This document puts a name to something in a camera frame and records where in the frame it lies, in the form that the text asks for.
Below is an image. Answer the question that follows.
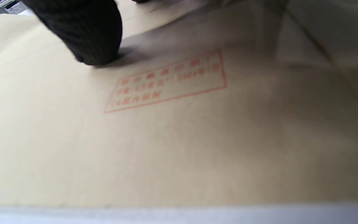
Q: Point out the person's right hand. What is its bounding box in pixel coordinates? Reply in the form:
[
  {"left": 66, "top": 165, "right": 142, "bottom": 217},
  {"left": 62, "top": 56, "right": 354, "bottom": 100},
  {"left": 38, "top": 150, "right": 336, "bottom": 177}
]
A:
[{"left": 22, "top": 0, "right": 123, "bottom": 66}]

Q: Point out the brown A4 envelope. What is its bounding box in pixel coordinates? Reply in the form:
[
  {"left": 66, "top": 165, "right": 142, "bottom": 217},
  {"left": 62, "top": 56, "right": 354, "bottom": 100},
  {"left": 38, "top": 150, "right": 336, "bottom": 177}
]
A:
[{"left": 0, "top": 0, "right": 358, "bottom": 207}]

